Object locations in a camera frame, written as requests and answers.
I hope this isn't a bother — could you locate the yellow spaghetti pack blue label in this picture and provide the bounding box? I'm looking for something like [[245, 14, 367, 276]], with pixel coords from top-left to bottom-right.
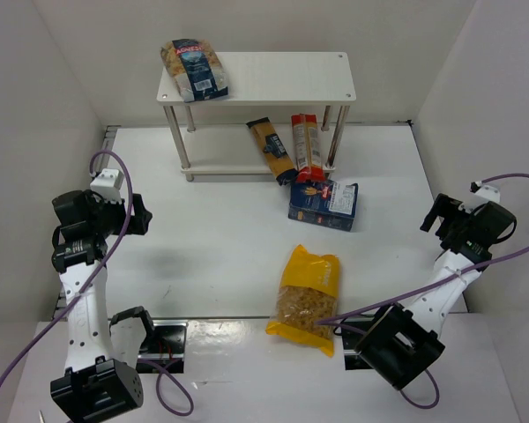
[[246, 117, 298, 186]]

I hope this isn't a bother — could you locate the blue Barilla pasta box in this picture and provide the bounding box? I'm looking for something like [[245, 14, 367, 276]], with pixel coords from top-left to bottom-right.
[[288, 180, 359, 232]]

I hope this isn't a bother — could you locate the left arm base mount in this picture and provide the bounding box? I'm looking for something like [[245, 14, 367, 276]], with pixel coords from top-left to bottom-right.
[[136, 320, 188, 374]]

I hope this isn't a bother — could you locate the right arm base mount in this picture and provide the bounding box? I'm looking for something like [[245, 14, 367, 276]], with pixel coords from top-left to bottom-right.
[[339, 323, 380, 372]]

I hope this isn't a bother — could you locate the yellow macaroni bag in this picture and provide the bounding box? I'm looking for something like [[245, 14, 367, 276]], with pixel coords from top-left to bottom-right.
[[265, 245, 340, 357]]

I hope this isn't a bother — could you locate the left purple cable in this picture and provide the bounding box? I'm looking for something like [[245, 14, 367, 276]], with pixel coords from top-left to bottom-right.
[[0, 150, 194, 423]]

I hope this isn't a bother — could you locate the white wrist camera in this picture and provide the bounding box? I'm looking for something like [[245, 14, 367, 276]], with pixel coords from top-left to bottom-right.
[[469, 181, 501, 206], [90, 168, 123, 204]]

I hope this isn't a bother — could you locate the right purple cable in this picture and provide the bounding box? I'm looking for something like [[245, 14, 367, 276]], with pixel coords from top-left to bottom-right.
[[319, 173, 529, 409]]

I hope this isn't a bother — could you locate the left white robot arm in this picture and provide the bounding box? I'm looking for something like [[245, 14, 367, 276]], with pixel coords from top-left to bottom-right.
[[50, 189, 154, 422]]

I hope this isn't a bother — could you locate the blue clear pasta bag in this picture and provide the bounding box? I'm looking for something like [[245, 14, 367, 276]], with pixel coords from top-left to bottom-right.
[[160, 39, 228, 103]]

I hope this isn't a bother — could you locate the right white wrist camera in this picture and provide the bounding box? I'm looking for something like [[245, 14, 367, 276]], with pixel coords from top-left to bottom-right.
[[469, 181, 501, 206]]

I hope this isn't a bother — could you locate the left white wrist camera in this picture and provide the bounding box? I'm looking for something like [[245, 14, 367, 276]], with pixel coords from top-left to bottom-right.
[[90, 168, 123, 204]]

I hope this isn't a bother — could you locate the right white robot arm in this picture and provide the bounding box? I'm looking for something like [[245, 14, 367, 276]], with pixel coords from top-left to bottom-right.
[[354, 185, 517, 390]]

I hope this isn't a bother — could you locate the white two-tier shelf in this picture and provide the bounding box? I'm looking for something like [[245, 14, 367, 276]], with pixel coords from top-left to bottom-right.
[[156, 52, 356, 182]]

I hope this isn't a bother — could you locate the red spaghetti pack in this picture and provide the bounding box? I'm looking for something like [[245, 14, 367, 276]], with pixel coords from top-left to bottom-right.
[[291, 114, 325, 183]]

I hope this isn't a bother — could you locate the purple cable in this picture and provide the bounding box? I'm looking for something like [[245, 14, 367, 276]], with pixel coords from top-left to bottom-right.
[[319, 173, 529, 409], [0, 150, 194, 423]]

